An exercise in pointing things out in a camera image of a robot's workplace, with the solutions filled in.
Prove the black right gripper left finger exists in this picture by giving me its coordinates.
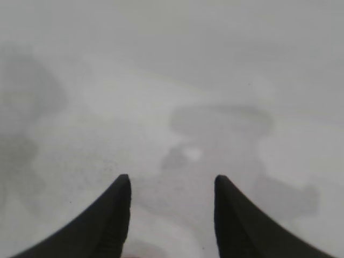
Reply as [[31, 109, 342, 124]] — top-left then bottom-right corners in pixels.
[[10, 174, 132, 258]]

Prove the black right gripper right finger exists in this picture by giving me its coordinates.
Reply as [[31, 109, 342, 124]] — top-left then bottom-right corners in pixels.
[[214, 175, 340, 258]]

